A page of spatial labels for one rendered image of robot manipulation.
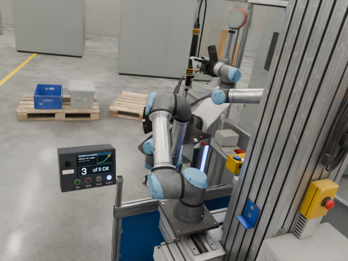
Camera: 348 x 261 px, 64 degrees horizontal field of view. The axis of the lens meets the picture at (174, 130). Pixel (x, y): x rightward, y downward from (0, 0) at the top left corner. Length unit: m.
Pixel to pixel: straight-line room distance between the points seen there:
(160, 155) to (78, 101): 3.57
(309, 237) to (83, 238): 1.95
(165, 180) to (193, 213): 0.22
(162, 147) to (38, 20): 8.00
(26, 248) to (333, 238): 2.21
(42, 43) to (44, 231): 6.99
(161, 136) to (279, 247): 0.66
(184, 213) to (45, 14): 8.12
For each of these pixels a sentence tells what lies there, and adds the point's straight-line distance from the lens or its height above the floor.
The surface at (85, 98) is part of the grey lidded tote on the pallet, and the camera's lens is 4.72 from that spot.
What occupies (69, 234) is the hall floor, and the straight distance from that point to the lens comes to 2.73.
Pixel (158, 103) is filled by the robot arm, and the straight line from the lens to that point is 1.37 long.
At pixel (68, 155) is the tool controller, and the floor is 1.25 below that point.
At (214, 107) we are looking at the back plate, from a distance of 2.20.
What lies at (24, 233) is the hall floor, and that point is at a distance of 2.83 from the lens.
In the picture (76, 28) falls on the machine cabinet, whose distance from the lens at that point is 8.91.
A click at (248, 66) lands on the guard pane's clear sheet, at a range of 2.49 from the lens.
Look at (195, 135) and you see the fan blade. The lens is 1.81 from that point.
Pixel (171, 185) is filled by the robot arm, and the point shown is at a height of 1.24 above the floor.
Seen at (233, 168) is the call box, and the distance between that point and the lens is 1.87.
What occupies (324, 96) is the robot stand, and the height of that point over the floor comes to 1.76.
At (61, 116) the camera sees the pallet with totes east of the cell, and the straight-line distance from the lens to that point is 4.71.
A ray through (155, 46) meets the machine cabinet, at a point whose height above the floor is 0.81.
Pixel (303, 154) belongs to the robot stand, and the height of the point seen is 1.58.
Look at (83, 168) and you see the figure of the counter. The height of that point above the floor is 1.18.
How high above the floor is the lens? 1.95
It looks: 25 degrees down
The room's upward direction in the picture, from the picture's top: 9 degrees clockwise
